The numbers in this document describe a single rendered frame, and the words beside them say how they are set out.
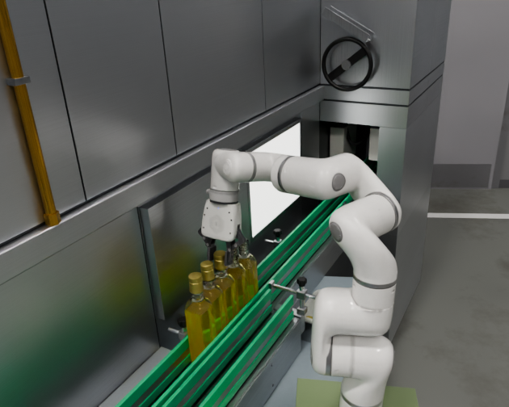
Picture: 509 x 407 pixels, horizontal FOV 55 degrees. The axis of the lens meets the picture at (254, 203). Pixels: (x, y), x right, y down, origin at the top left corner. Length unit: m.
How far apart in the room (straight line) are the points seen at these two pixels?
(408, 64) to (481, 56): 2.48
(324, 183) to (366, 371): 0.40
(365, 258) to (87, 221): 0.59
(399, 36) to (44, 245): 1.49
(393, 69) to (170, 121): 1.04
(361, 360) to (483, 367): 1.80
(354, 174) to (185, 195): 0.51
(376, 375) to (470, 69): 3.64
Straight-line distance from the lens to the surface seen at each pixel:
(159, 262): 1.32
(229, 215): 1.25
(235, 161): 1.16
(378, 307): 1.00
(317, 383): 1.41
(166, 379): 1.35
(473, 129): 4.63
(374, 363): 1.08
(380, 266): 0.95
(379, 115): 2.10
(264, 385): 1.42
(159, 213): 1.27
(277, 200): 1.86
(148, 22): 1.24
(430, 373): 2.72
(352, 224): 0.92
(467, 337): 2.98
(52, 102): 1.05
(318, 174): 0.98
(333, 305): 1.01
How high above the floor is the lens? 1.83
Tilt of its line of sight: 25 degrees down
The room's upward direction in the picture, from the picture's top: 3 degrees counter-clockwise
